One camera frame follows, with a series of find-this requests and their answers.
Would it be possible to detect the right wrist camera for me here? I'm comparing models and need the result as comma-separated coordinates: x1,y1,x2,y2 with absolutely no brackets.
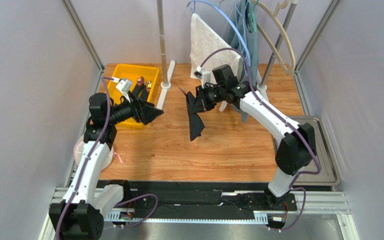
193,66,211,88

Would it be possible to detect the left white rack foot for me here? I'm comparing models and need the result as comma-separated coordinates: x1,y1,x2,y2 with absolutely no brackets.
156,60,176,110

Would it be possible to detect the right rack pole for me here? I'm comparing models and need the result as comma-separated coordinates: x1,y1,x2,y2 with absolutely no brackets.
265,0,299,77

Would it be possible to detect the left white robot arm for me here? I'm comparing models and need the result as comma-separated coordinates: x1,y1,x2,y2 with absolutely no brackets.
48,92,164,240

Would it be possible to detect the white towel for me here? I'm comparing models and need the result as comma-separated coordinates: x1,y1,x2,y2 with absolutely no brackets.
189,13,244,79

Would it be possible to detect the rolled black napkin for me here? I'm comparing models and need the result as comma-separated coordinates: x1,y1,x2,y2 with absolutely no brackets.
140,81,152,102
131,76,145,100

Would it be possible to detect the rolled black napkin left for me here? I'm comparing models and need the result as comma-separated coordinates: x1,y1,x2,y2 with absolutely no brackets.
131,76,145,100

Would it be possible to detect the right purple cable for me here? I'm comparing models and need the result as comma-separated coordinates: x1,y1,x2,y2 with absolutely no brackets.
200,47,322,233

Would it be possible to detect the purple cable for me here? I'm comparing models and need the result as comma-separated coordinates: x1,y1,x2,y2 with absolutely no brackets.
54,75,160,240
200,47,322,233

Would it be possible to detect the black paper napkin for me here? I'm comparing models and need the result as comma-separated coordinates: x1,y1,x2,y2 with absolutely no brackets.
179,88,205,142

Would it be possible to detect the blue clothes hanger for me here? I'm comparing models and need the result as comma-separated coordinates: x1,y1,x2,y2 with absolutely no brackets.
186,0,251,66

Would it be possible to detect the green clothes hanger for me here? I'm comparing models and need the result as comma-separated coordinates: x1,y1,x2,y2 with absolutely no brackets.
245,0,257,34

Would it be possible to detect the beige clothes hanger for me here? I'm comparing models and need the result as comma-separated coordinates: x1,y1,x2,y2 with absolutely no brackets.
251,0,296,74

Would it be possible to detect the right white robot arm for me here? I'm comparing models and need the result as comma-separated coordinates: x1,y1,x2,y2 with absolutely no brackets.
185,64,317,209

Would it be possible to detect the steel tray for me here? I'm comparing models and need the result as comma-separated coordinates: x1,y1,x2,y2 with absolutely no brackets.
291,115,341,186

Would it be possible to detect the rolled black napkin right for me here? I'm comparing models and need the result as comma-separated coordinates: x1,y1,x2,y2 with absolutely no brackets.
140,81,152,102

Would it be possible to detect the yellow plastic bin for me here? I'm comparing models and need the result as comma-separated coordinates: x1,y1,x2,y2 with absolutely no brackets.
107,63,160,129

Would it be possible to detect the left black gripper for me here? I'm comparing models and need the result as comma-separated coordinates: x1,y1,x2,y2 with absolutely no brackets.
106,90,163,125

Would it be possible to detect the rack pole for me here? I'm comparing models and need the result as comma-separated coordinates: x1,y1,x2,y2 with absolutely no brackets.
156,0,167,75
265,0,299,77

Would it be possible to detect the light blue wire hanger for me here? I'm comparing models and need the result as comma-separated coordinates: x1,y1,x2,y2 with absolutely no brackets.
232,0,251,67

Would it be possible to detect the left rack pole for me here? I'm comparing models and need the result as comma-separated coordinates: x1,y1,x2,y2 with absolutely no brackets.
156,0,167,75

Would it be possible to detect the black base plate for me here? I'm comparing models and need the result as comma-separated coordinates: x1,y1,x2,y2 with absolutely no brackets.
95,179,333,221

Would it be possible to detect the white mesh bag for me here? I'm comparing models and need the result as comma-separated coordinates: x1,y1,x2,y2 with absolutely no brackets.
73,136,124,170

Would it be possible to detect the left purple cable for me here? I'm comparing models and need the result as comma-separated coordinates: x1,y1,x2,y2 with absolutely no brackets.
54,75,160,240

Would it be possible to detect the teal grey shirt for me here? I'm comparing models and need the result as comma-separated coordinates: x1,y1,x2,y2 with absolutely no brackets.
226,0,260,124

